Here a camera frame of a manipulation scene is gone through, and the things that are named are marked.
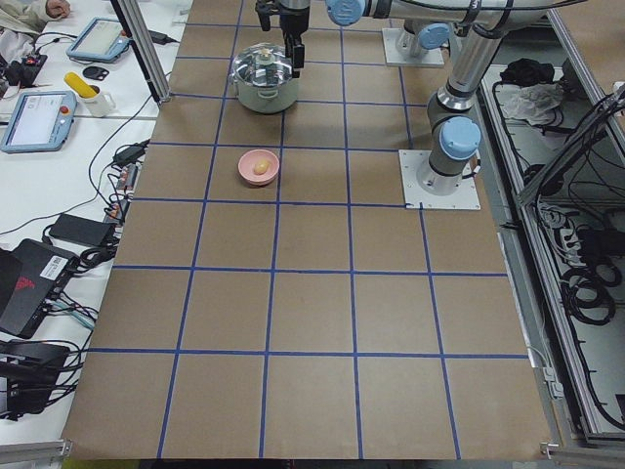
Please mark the yellow banana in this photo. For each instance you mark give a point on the yellow banana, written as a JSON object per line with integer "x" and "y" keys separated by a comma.
{"x": 79, "y": 86}

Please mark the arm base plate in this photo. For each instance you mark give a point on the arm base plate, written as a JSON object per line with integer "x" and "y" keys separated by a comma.
{"x": 402, "y": 48}
{"x": 423, "y": 188}

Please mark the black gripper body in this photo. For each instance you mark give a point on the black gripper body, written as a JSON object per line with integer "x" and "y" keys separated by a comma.
{"x": 293, "y": 21}

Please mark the aluminium frame post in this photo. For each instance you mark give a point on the aluminium frame post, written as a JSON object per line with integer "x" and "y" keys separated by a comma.
{"x": 133, "y": 23}

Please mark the black cloth bundle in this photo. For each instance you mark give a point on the black cloth bundle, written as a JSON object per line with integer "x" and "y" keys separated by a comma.
{"x": 527, "y": 72}

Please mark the black red mini computer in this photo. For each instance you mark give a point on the black red mini computer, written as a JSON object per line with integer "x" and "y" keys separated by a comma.
{"x": 44, "y": 273}

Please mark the near blue teach pendant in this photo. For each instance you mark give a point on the near blue teach pendant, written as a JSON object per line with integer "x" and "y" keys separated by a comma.
{"x": 40, "y": 122}

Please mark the glass pot lid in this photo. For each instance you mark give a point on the glass pot lid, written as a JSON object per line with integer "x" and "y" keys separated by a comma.
{"x": 262, "y": 65}

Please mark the blue teach pendant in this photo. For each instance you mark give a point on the blue teach pendant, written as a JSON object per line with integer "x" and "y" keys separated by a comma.
{"x": 101, "y": 41}
{"x": 40, "y": 122}

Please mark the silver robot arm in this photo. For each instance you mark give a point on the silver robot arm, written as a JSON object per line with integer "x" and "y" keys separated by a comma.
{"x": 488, "y": 22}
{"x": 430, "y": 35}

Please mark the white crumpled cloth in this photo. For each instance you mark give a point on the white crumpled cloth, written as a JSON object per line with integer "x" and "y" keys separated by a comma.
{"x": 535, "y": 104}

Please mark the white mug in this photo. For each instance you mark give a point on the white mug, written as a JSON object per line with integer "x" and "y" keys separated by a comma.
{"x": 101, "y": 104}

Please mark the beige egg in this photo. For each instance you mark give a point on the beige egg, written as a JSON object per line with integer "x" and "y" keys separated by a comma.
{"x": 261, "y": 167}

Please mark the black power adapter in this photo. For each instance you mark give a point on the black power adapter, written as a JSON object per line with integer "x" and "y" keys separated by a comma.
{"x": 129, "y": 155}

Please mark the far blue teach pendant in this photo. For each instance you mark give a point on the far blue teach pendant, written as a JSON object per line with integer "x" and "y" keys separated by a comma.
{"x": 101, "y": 41}

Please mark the person hand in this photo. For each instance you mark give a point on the person hand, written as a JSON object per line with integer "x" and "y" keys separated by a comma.
{"x": 58, "y": 9}

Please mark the pink bowl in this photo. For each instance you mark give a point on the pink bowl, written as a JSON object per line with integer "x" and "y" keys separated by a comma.
{"x": 248, "y": 159}

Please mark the pale green cooking pot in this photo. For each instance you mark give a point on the pale green cooking pot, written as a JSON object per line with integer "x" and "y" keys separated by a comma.
{"x": 267, "y": 100}

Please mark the black power brick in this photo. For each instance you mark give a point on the black power brick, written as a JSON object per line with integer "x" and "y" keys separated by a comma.
{"x": 82, "y": 231}

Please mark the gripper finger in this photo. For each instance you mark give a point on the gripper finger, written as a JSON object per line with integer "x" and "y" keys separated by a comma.
{"x": 295, "y": 51}
{"x": 265, "y": 21}

